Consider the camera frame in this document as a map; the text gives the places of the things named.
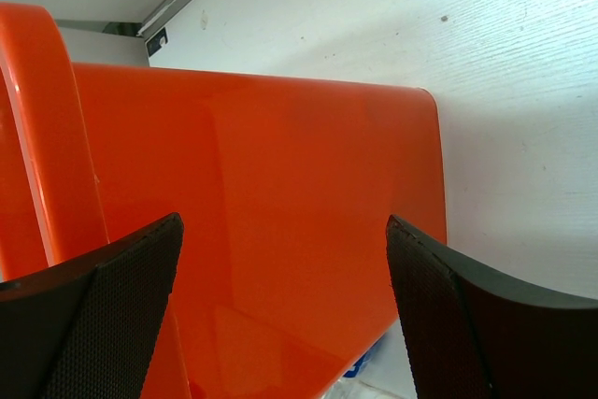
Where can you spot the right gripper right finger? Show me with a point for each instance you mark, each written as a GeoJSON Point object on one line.
{"type": "Point", "coordinates": [472, 331]}

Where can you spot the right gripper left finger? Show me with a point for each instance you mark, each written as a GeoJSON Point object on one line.
{"type": "Point", "coordinates": [87, 327]}

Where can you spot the orange plastic bin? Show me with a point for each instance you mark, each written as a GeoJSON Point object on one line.
{"type": "Point", "coordinates": [284, 186]}

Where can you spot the dark blue label bottle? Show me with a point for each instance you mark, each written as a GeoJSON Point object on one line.
{"type": "Point", "coordinates": [354, 382]}

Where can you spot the left aluminium frame rail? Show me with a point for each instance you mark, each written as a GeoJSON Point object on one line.
{"type": "Point", "coordinates": [151, 30]}

